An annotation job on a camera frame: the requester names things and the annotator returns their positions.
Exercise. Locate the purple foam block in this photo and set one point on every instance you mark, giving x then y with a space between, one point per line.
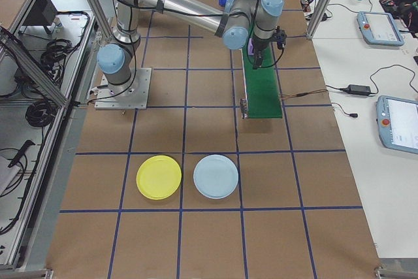
250 48

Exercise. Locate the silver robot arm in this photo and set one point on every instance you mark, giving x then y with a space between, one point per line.
183 8

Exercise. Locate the light blue round plate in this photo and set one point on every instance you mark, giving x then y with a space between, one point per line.
215 176

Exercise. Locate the yellow round plate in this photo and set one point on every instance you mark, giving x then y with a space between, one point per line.
159 177

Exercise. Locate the green conveyor belt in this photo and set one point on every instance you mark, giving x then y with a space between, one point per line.
261 96

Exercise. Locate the black power adapter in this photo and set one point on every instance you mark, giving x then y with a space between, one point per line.
359 89

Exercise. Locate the blue grey teach pendant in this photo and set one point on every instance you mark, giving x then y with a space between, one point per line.
398 122
380 27

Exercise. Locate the small white bottle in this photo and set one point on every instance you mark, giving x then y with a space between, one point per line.
58 25

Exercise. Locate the black control box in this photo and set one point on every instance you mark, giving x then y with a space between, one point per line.
40 8

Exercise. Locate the aluminium corner bar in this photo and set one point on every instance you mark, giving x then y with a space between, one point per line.
24 273
396 272

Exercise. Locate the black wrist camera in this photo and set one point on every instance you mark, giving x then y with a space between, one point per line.
281 39

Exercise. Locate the aluminium frame post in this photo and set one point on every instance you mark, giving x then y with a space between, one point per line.
94 4
321 4

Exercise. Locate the white square base plate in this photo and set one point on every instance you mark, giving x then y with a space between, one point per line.
143 96

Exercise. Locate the V-shaped metal bar frame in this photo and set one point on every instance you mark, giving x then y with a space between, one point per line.
52 168

